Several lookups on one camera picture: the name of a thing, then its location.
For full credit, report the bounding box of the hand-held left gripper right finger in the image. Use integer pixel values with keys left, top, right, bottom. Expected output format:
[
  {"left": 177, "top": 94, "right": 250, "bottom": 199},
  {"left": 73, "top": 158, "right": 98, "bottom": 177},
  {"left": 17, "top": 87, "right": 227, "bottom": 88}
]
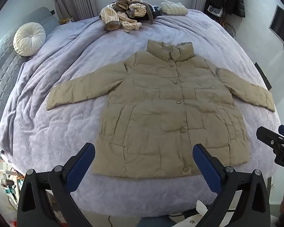
[{"left": 192, "top": 143, "right": 271, "bottom": 227}]

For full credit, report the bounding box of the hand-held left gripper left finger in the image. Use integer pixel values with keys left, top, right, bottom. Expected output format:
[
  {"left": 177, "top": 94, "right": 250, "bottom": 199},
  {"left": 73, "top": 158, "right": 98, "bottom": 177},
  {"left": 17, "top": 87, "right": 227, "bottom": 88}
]
[{"left": 16, "top": 142, "right": 96, "bottom": 227}]

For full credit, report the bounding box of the khaki puffer jacket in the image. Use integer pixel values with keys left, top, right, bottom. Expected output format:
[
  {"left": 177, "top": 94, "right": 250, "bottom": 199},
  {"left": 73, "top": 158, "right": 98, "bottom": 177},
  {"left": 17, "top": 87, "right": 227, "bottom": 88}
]
[{"left": 47, "top": 39, "right": 275, "bottom": 178}]

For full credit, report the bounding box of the lavender blanket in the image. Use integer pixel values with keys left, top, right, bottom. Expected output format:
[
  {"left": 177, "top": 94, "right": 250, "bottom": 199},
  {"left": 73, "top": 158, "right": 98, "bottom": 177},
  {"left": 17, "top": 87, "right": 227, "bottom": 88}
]
[{"left": 0, "top": 9, "right": 281, "bottom": 218}]

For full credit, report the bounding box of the white tissue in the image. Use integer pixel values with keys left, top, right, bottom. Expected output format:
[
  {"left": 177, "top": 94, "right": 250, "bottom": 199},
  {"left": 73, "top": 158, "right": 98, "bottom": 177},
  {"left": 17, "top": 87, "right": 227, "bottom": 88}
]
[{"left": 195, "top": 200, "right": 216, "bottom": 220}]

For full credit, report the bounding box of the grey quilted headboard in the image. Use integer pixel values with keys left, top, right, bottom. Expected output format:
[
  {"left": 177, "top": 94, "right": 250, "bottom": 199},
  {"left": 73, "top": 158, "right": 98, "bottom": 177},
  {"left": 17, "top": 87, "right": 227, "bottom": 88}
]
[{"left": 0, "top": 7, "right": 59, "bottom": 156}]

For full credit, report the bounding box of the printed box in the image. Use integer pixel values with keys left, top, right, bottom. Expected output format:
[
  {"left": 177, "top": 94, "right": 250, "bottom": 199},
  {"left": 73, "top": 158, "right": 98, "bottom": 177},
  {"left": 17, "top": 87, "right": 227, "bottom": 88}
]
[{"left": 207, "top": 5, "right": 222, "bottom": 17}]

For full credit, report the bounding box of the round white pillow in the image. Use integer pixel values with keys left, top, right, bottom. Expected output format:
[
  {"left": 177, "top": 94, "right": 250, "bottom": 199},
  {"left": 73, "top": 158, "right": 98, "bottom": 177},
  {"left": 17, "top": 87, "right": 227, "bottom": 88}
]
[{"left": 13, "top": 22, "right": 46, "bottom": 57}]

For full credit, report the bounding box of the cream quilted jacket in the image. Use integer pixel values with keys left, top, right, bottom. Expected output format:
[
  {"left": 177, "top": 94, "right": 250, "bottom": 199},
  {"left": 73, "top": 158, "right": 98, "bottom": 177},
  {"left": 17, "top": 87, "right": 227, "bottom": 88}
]
[{"left": 160, "top": 0, "right": 188, "bottom": 15}]

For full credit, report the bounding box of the cream striped robe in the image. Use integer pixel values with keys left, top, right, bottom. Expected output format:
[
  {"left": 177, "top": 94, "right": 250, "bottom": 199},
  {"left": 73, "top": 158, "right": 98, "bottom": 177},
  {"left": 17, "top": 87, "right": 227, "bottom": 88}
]
[{"left": 99, "top": 0, "right": 154, "bottom": 33}]

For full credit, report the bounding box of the dark garment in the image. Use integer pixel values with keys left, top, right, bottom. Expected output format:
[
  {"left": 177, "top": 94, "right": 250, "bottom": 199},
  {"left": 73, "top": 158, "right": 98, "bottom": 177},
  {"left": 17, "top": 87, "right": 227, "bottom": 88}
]
[{"left": 145, "top": 5, "right": 162, "bottom": 19}]

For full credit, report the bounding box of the tangle of coloured cables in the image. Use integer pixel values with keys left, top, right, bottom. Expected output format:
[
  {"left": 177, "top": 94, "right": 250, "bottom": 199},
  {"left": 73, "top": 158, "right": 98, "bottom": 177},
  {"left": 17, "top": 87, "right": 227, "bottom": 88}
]
[{"left": 0, "top": 158, "right": 24, "bottom": 218}]

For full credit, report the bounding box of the wall television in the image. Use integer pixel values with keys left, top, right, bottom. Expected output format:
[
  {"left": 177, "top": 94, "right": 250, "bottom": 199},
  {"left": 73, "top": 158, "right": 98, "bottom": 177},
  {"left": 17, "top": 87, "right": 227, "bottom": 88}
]
[{"left": 268, "top": 5, "right": 284, "bottom": 45}]

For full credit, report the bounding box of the wire floor fan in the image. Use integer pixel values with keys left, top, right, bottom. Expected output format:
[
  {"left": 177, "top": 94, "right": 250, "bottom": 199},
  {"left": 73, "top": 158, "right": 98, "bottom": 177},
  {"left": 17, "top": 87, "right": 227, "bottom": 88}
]
[{"left": 221, "top": 16, "right": 236, "bottom": 38}]

